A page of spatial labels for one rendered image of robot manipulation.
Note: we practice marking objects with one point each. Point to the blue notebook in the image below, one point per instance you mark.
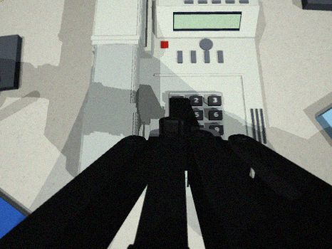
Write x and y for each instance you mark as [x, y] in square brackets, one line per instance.
[10, 215]

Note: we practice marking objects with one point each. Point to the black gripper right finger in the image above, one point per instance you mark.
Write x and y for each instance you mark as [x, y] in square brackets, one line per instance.
[284, 207]

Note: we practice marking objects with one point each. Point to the grey phone keypad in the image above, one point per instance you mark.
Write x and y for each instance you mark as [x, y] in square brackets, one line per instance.
[10, 59]

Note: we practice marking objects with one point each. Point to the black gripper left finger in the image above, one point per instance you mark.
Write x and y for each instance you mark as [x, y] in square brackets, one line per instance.
[89, 210]

